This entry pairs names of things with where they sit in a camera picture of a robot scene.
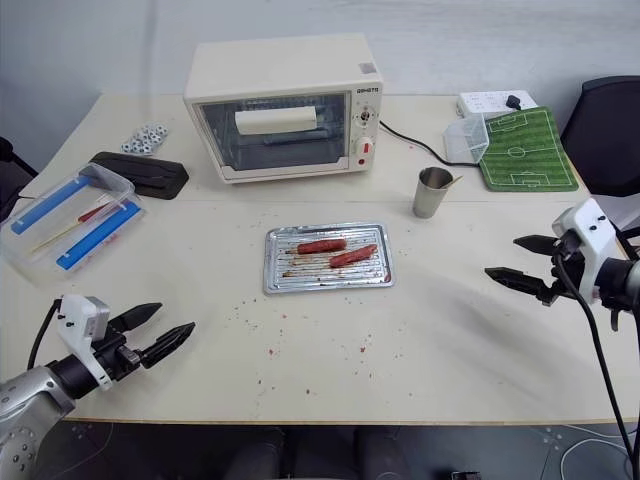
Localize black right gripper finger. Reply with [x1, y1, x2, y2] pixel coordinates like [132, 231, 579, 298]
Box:
[484, 266, 547, 301]
[512, 234, 557, 257]

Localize silver ribbed baking tray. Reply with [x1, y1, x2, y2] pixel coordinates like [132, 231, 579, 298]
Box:
[262, 222, 397, 297]

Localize cream countertop toaster oven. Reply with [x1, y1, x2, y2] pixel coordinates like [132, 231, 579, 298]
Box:
[183, 33, 385, 187]

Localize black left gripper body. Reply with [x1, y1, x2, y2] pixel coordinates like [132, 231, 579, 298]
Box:
[92, 322, 152, 385]

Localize thin white floor cable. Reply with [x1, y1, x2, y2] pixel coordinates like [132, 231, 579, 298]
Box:
[558, 432, 640, 479]

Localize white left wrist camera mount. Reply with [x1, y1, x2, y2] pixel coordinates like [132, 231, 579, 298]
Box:
[53, 294, 114, 393]

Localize white power strip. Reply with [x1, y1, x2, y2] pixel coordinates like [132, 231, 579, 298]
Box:
[455, 89, 539, 118]

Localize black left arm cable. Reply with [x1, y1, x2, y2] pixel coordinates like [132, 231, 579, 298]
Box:
[26, 298, 65, 372]

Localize black oven power cable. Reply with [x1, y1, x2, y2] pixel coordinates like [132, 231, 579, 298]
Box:
[378, 119, 455, 165]

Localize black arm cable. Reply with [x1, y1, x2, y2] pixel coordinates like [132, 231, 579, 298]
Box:
[26, 298, 65, 372]
[553, 227, 640, 480]

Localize black flat pouch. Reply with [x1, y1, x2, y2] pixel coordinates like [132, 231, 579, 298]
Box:
[89, 150, 191, 202]

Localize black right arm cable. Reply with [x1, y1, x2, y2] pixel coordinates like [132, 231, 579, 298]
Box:
[553, 227, 640, 480]

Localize stainless steel cup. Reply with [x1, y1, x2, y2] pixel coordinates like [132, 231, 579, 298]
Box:
[412, 166, 456, 220]

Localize green soccer field mat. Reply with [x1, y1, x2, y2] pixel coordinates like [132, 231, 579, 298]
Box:
[478, 105, 581, 193]

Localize black office chair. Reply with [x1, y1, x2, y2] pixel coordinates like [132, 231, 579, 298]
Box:
[559, 75, 640, 197]

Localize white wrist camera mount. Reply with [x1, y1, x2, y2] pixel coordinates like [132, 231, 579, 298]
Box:
[53, 294, 114, 393]
[550, 197, 627, 305]

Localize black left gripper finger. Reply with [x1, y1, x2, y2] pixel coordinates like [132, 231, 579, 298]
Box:
[139, 321, 197, 371]
[110, 301, 164, 333]

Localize red grilled sausage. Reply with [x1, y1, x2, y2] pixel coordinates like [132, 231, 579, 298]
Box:
[329, 244, 378, 268]
[296, 238, 348, 255]

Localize clear box with blue strips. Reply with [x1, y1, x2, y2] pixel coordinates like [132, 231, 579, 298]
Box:
[0, 164, 148, 287]

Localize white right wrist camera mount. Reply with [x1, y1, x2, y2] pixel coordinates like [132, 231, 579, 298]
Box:
[550, 197, 627, 305]

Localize small clear plastic container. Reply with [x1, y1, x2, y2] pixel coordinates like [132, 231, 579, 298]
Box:
[442, 113, 492, 167]

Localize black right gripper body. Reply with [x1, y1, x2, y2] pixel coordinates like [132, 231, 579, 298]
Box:
[537, 234, 587, 307]

